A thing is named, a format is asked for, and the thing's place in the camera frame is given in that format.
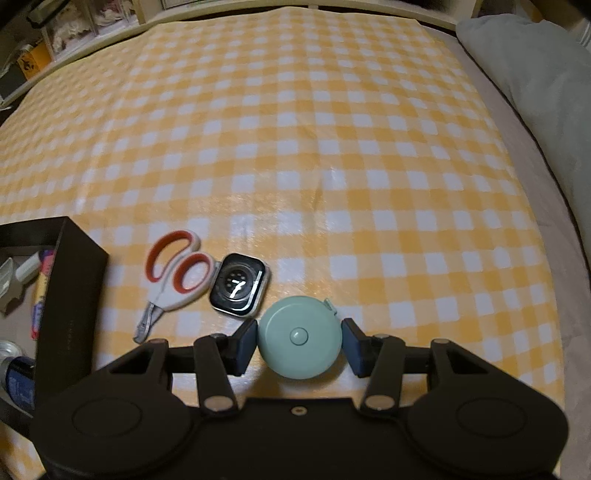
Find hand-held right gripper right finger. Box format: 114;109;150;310
341;318;485;418

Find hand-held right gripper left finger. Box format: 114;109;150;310
111;319;258;418

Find mint green tape measure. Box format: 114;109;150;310
256;296;341;380

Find black cardboard box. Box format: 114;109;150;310
0;216;110;432

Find red and blue printed box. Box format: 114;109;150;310
30;248;59;343

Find dark blue bottle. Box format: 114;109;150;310
0;340;38;412

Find white tube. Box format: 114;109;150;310
16;251;43;283

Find clear plastic container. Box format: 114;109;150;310
0;258;25;315

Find smartwatch body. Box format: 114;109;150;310
210;252;271;318

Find red and white scissors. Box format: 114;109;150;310
133;229;216;345

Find yellow checked tablecloth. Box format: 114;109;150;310
0;7;578;480

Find grey pillow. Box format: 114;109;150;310
455;16;591;259

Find black storage box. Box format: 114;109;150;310
0;64;31;100

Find clear case with pink flowers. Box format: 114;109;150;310
95;0;136;40

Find yellow printed box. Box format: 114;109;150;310
16;39;52;77

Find clear case with white flowers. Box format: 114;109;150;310
46;14;95;61

